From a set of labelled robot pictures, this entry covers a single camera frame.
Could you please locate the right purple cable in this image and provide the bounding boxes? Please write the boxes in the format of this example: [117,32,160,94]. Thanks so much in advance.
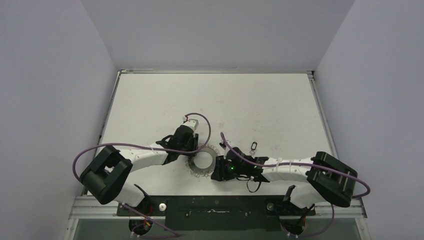
[220,132,371,238]

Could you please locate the metal disc with keyrings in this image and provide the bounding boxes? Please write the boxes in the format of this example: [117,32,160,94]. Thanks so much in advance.
[186,144,220,178]

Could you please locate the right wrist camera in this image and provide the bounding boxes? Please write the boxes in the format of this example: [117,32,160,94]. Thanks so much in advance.
[219,141,236,161]

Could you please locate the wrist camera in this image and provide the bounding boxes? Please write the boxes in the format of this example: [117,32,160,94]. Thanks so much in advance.
[219,141,236,161]
[182,116,199,132]

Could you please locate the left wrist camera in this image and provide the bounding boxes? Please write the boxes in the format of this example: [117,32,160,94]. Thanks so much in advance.
[182,116,199,132]

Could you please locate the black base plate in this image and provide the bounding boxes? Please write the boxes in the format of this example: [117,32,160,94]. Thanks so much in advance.
[135,195,316,231]

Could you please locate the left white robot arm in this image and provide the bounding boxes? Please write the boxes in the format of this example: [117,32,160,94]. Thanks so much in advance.
[79,120,199,216]

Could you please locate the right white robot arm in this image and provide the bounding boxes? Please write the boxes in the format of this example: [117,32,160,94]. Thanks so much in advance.
[211,147,358,215]

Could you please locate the aluminium frame rail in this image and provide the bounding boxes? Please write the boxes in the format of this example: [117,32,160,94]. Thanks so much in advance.
[69,196,367,220]

